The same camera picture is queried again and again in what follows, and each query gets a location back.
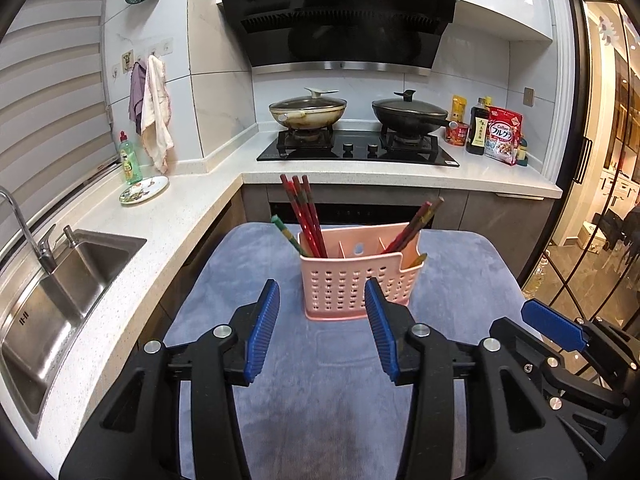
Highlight built-in black appliance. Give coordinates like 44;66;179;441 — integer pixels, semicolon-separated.
270;203;441;227

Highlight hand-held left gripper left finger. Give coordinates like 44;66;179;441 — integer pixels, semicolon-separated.
60;279;281;480

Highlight green patterned chopstick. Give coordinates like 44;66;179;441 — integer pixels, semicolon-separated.
271;215;311;257

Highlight patterned white plate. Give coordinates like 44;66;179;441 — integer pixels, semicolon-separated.
119;176;170;206

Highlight red white cereal bag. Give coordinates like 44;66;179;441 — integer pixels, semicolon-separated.
484;107;523;166

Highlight dark soy sauce bottle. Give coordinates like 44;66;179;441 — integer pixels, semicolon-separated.
466;97;492;156

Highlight purple cloth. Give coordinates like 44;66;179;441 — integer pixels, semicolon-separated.
129;60;149;136

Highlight beige wok with lid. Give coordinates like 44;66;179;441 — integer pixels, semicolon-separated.
269;87;348;130

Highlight pink utensil holder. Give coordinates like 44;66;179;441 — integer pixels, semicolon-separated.
298;226;429;325

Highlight red can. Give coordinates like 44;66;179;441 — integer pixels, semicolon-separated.
445;121;471;147

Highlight grey base cabinet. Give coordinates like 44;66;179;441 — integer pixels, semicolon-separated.
242;185;557;263

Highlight chrome faucet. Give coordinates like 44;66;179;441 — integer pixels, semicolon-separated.
0;187;58;274

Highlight black range hood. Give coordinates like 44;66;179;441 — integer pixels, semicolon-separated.
216;0;460;77

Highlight blue-grey fleece mat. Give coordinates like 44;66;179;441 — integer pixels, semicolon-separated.
162;222;547;480

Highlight stainless steel sink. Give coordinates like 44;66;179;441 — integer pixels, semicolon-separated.
0;229;147;439

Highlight green dish soap bottle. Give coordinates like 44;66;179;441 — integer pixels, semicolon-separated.
118;131;143;185

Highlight glass sliding door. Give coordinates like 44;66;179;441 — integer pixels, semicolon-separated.
520;0;640;333

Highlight white window blinds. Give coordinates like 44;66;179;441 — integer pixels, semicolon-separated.
0;0;119;261

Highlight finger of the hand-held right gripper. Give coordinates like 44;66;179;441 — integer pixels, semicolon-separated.
489;317;629;419
521;298;634;362

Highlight black wok with lid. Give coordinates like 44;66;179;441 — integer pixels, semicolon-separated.
371;90;459;136

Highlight black gas stove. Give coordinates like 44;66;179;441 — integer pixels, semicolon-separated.
256;129;461;167

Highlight cream towel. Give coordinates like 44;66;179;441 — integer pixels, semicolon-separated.
140;55;175;175

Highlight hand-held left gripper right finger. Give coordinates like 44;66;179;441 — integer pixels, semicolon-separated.
364;278;588;480

